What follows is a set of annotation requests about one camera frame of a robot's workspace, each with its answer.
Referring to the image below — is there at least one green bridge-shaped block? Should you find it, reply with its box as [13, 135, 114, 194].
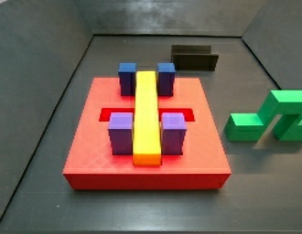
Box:
[224, 90, 302, 142]

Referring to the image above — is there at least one red base board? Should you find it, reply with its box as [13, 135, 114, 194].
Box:
[64, 78, 231, 190]

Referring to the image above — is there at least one yellow long bar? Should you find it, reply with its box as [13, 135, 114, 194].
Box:
[133, 71, 161, 165]

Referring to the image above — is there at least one purple right front post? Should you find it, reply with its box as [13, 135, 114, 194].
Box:
[161, 112, 187, 155]

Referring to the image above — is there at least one purple post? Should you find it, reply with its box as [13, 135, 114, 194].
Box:
[108, 112, 133, 155]
[161, 112, 187, 155]

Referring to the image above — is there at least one purple left front post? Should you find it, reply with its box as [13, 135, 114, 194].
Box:
[108, 112, 133, 155]

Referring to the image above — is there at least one blue right rear post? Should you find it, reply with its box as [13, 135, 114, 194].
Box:
[157, 63, 176, 96]

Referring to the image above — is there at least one blue post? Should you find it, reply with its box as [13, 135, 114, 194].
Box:
[118, 63, 136, 96]
[157, 63, 176, 96]

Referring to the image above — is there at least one blue left rear post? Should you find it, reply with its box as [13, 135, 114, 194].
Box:
[118, 63, 136, 96]

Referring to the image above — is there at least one black angled bracket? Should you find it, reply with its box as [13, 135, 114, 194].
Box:
[171, 45, 219, 71]

